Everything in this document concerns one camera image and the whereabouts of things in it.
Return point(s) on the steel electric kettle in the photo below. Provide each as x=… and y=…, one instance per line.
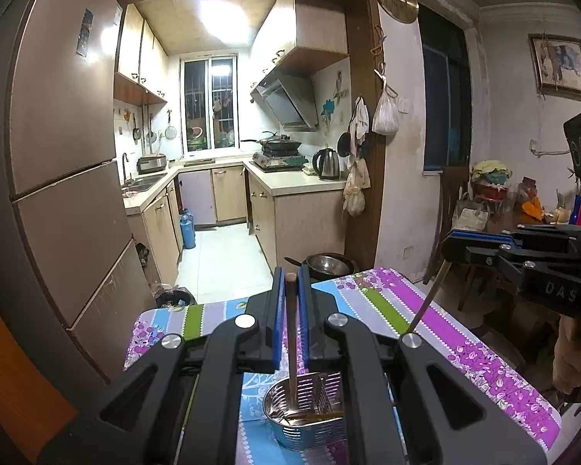
x=326, y=164

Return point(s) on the orange wooden cabinet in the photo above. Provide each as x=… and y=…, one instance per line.
x=32, y=410

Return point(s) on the silver toaster appliance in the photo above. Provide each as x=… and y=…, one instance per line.
x=151, y=163

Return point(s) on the dark night window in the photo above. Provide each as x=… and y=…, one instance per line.
x=447, y=92

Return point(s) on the brown refrigerator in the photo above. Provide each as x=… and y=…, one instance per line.
x=70, y=282

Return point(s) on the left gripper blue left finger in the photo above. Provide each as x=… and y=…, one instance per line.
x=180, y=402

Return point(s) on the framed elephant picture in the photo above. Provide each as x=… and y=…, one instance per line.
x=557, y=65

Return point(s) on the wooden chair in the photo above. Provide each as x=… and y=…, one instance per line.
x=451, y=241

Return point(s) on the flower pot with cloth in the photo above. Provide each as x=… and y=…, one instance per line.
x=490, y=180

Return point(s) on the range hood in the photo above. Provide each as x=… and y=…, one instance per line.
x=288, y=98

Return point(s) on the wooden chopstick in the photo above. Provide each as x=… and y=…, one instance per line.
x=291, y=300
x=313, y=417
x=442, y=273

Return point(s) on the person right hand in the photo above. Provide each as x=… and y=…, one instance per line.
x=566, y=370

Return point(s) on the blue water jug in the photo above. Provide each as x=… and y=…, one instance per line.
x=187, y=229

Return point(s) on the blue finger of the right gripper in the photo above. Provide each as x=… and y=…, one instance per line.
x=513, y=261
x=552, y=246

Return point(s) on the floral striped tablecloth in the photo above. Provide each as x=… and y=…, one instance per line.
x=386, y=302

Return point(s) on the black wok on stove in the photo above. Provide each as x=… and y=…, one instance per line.
x=276, y=145

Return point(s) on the kitchen window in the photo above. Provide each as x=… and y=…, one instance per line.
x=210, y=103

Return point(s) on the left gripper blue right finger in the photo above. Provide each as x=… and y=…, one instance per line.
x=402, y=398

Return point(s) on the white hanging plastic bag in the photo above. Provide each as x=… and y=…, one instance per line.
x=386, y=119

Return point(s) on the gold round wall plate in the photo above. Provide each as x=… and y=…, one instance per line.
x=397, y=0

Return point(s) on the metal perforated utensil holder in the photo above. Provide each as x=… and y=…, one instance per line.
x=317, y=393

